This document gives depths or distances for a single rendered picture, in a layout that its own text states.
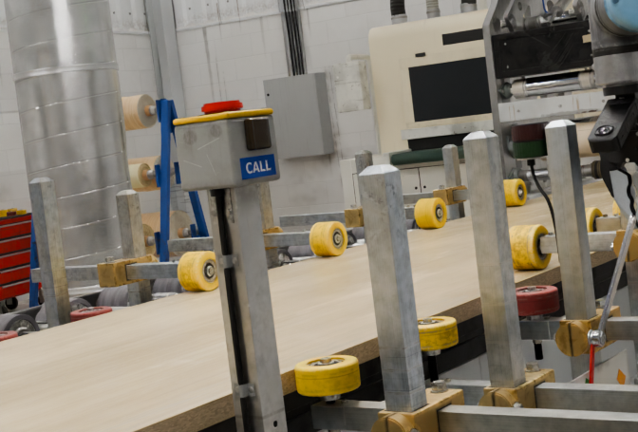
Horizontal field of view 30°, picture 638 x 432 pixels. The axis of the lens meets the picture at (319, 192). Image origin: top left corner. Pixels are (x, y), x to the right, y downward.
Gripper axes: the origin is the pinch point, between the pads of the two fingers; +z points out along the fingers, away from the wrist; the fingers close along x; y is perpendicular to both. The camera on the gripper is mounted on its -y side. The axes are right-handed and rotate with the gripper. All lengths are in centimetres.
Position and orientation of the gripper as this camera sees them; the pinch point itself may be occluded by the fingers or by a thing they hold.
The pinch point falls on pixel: (635, 219)
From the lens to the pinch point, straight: 182.6
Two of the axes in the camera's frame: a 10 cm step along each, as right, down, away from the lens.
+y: 5.8, -1.1, 8.1
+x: -8.1, 0.7, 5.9
